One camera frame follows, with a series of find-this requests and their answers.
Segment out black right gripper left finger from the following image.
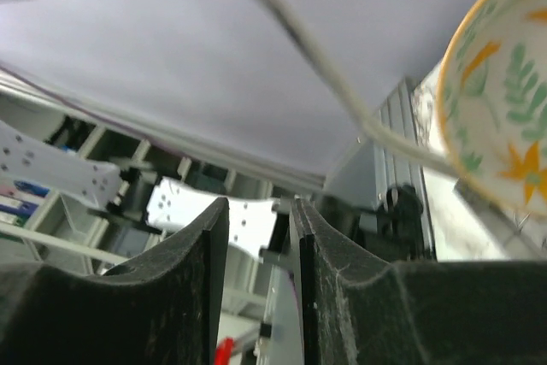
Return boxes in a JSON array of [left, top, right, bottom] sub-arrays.
[[1, 198, 229, 364]]

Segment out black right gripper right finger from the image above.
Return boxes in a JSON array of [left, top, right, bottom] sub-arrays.
[[290, 199, 546, 364]]

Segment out white bowl orange flower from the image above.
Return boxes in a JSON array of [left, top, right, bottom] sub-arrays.
[[436, 0, 546, 216]]

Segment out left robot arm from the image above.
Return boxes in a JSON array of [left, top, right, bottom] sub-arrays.
[[1, 123, 218, 234]]

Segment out stainless steel dish rack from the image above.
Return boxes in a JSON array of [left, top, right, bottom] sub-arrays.
[[1, 0, 473, 187]]

